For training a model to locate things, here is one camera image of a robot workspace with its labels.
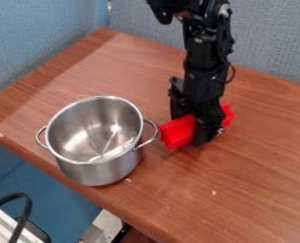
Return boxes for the white device with black part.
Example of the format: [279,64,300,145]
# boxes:
[0,210,52,243]

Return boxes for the red block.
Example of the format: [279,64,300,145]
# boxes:
[159,103,235,150]

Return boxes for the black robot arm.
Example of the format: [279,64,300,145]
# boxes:
[146,0,235,149]

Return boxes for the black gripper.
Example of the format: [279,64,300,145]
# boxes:
[168,62,227,147]

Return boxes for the stainless steel pot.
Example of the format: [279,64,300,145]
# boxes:
[35,96,155,186]

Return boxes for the black cable loop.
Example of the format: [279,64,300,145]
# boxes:
[0,192,33,243]

